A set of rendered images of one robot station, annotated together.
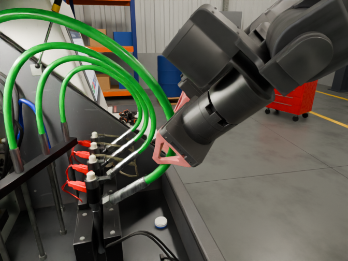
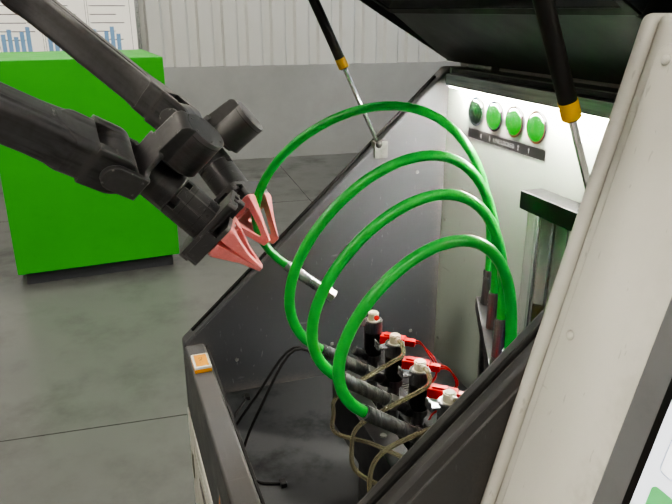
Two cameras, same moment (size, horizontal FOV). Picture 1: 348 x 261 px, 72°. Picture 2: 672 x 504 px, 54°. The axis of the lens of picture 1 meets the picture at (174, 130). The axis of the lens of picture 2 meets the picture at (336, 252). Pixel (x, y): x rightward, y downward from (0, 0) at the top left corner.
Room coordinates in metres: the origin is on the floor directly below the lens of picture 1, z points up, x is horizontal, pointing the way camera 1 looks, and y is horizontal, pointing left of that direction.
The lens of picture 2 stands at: (1.36, 0.06, 1.55)
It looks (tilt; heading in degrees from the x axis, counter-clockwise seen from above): 20 degrees down; 176
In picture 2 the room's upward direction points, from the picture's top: straight up
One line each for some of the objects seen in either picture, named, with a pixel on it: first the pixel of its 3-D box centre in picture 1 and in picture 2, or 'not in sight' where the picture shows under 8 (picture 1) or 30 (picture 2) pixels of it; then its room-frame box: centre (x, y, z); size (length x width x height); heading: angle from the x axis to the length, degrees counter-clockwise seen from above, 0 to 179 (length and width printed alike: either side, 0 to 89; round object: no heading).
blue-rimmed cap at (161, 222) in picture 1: (160, 222); not in sight; (0.60, 0.04, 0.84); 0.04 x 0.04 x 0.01
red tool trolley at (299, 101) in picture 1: (289, 93); not in sight; (4.33, -2.13, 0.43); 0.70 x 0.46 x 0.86; 36
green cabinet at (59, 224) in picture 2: not in sight; (85, 159); (-2.95, -1.25, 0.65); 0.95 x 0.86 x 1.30; 109
